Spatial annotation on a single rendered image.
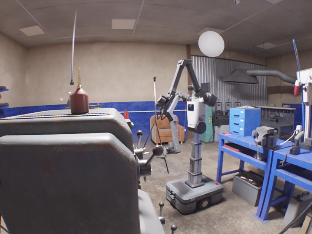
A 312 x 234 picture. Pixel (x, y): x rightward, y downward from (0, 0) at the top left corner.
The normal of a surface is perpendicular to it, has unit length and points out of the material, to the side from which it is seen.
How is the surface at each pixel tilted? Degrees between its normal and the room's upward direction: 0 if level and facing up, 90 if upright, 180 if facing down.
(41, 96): 90
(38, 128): 90
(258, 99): 90
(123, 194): 90
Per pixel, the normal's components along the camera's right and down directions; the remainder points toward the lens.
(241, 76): 0.22, -0.06
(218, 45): -0.13, 0.58
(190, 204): 0.39, 0.08
